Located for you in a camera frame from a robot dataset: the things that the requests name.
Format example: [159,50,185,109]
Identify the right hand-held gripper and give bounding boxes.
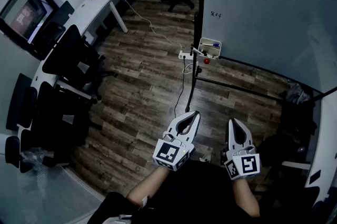
[222,118,261,181]

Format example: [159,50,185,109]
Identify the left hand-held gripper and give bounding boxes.
[152,111,201,172]

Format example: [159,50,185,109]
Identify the person's right forearm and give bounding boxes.
[231,177,261,218]

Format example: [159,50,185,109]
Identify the person's left forearm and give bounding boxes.
[126,165,172,208]

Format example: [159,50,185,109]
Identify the white marker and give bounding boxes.
[190,46,205,57]

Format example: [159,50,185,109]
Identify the white marker tray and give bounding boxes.
[197,37,222,65]

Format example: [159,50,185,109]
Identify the black-framed glass whiteboard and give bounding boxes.
[185,0,337,113]

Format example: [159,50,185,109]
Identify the person's shoe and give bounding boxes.
[200,151,213,163]

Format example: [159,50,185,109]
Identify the person's black clothing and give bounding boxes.
[89,159,264,224]

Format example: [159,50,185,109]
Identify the grey plastic bag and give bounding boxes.
[285,83,311,104]

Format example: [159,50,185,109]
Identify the white power strip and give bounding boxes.
[178,50,199,60]

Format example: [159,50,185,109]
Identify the short white desk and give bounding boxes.
[305,96,337,208]

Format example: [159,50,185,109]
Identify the black mesh office chair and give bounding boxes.
[42,24,118,100]
[31,22,66,60]
[19,80,102,168]

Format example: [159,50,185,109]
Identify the long white desk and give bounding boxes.
[17,0,152,137]

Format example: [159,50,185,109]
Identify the clear plastic bag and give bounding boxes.
[19,148,53,174]

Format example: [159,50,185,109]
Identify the black cable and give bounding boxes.
[173,56,186,118]

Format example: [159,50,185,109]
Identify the coiled white cable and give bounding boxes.
[183,61,199,75]

